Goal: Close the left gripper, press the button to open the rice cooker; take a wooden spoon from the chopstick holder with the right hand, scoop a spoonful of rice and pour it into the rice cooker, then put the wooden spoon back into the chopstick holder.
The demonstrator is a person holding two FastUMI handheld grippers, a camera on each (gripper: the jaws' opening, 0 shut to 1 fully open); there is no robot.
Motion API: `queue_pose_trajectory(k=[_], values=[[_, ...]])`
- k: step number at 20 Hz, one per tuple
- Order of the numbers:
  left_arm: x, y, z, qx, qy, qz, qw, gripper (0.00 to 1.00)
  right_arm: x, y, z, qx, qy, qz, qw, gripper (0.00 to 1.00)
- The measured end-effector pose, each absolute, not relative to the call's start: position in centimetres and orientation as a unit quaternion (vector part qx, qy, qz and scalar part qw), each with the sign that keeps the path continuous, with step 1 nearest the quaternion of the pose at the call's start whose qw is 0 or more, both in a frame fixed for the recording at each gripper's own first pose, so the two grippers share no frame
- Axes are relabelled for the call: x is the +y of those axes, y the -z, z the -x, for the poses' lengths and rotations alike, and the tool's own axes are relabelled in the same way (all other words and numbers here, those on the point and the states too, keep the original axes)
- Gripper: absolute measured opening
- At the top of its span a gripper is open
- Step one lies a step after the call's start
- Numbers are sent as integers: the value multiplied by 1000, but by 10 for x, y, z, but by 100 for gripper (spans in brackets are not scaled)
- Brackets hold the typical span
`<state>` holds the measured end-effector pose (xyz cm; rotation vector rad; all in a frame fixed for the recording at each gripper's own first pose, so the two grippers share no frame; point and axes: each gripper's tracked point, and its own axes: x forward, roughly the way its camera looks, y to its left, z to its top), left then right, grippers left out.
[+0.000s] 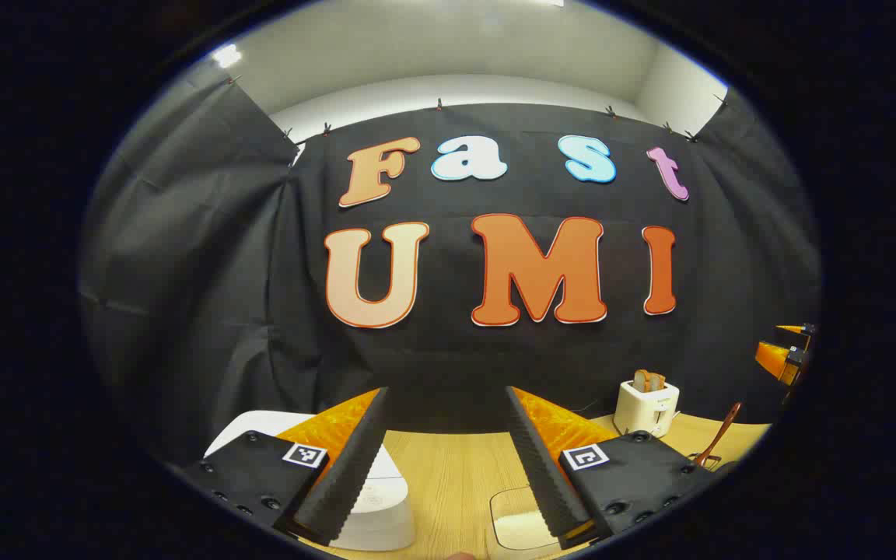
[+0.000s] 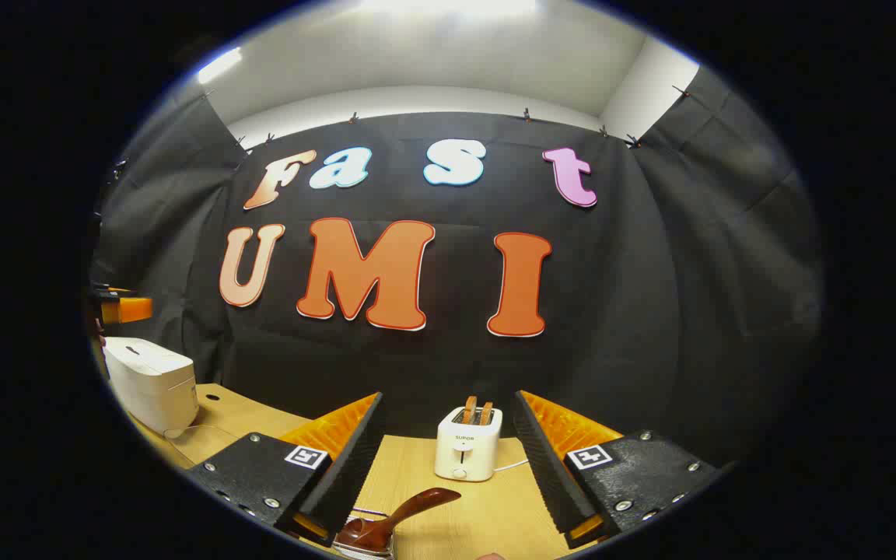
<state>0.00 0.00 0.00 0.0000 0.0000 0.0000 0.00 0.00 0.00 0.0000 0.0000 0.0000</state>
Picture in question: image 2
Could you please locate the thin white cooker cable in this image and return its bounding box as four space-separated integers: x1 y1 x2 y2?
164 423 220 441

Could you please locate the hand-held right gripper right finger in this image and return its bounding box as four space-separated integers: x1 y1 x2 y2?
512 390 733 550

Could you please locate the white rice cooker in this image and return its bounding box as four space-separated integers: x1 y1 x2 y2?
102 337 200 438

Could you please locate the row of small cloth clips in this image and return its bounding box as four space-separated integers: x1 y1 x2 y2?
199 84 694 150

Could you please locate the brown wooden spoon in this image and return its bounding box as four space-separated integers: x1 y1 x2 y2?
335 488 462 555

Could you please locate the black backdrop cloth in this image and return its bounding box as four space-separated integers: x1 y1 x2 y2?
90 66 822 467

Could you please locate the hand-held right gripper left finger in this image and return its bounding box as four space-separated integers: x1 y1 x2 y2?
186 391 387 548

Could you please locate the white toaster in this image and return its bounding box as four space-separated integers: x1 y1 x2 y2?
434 404 503 483

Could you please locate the ceiling light panel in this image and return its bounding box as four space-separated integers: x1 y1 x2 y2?
359 0 538 16

